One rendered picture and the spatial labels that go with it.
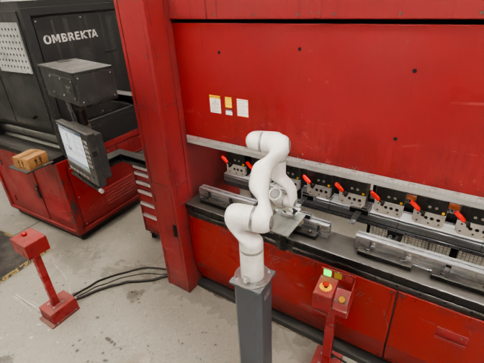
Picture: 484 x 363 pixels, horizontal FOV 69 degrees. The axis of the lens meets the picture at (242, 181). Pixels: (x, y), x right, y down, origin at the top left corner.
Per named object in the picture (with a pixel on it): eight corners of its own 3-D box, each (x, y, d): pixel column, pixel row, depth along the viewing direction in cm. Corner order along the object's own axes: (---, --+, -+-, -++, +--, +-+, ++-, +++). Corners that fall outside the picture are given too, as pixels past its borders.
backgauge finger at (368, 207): (341, 222, 221) (342, 216, 219) (353, 203, 240) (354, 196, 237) (360, 228, 215) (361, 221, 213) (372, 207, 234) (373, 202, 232)
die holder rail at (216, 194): (199, 197, 277) (198, 186, 272) (204, 194, 281) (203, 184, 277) (253, 214, 252) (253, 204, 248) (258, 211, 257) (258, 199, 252)
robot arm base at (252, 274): (260, 294, 170) (259, 266, 161) (227, 281, 179) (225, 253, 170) (276, 271, 184) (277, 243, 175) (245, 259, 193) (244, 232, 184)
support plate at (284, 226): (261, 228, 218) (261, 227, 218) (281, 208, 237) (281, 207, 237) (287, 238, 209) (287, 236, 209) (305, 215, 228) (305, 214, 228)
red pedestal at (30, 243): (39, 318, 289) (1, 238, 249) (66, 298, 307) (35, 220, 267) (52, 329, 279) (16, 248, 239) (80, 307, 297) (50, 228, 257)
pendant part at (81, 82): (73, 181, 262) (36, 63, 221) (104, 169, 278) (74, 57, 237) (106, 204, 231) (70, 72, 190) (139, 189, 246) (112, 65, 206)
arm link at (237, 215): (258, 258, 166) (257, 217, 154) (223, 250, 172) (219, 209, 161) (266, 243, 175) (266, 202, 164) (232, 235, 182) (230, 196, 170)
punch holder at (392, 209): (372, 211, 197) (377, 186, 189) (376, 204, 203) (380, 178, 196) (400, 218, 190) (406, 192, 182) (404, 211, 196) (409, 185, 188)
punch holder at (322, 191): (306, 194, 217) (307, 170, 209) (312, 187, 223) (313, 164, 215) (330, 199, 210) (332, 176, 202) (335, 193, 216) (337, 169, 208)
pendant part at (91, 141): (69, 168, 249) (54, 120, 232) (86, 163, 257) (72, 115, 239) (100, 188, 222) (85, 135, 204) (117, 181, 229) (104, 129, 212)
